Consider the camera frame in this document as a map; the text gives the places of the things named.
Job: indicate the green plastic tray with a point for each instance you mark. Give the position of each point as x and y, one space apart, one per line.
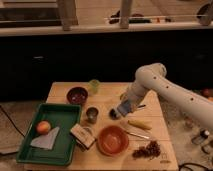
57 146

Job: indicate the blue sponge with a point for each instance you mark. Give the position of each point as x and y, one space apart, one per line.
124 108

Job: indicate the metal knife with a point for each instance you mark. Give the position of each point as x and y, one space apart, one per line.
137 135

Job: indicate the wooden block brush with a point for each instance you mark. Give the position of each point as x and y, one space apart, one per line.
82 135

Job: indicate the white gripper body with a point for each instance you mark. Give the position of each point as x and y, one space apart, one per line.
135 95

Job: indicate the grey folded cloth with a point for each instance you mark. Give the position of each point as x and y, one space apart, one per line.
46 141

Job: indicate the red peach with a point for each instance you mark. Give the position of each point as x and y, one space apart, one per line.
43 127

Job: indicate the bunch of dark grapes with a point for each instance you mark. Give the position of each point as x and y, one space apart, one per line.
151 150

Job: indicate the orange-red bowl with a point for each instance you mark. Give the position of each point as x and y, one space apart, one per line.
112 140

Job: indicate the metal cup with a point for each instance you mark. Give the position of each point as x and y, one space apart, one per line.
92 114

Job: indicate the dark maroon bowl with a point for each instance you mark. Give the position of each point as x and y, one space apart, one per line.
77 96

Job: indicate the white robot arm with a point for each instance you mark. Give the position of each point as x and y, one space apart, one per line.
152 77

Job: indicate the green plastic cup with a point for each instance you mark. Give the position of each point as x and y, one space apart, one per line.
93 86

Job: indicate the spice jar with black cap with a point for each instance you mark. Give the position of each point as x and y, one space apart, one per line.
201 137

